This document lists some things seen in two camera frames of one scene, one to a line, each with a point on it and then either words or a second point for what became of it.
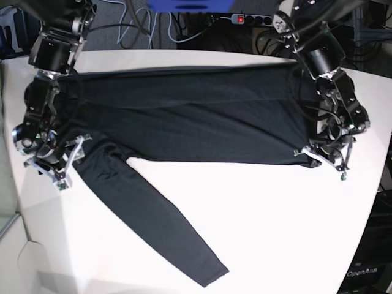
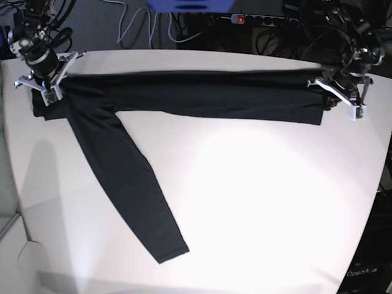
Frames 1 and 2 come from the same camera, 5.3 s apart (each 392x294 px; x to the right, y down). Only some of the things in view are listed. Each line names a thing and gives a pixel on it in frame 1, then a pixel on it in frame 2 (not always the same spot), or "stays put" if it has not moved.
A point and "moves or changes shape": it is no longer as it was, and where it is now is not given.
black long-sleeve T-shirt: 254,114 moves or changes shape
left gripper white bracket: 65,182 → 51,92
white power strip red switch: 253,19 stays put
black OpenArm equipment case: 370,271 stays put
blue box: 192,6 stays put
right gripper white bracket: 342,168 → 355,111
